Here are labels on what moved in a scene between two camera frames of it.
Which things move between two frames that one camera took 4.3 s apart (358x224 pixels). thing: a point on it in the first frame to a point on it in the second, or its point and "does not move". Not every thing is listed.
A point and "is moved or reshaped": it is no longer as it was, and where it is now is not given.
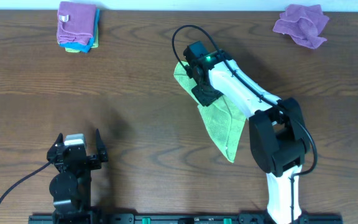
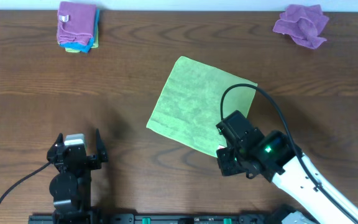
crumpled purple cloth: x=304 y=24 does not move
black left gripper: x=76 y=156 does not move
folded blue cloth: x=85 y=48 does not move
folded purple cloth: x=76 y=22 does not move
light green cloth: x=225 y=122 is moved or reshaped
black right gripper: x=206 y=94 to x=229 y=160
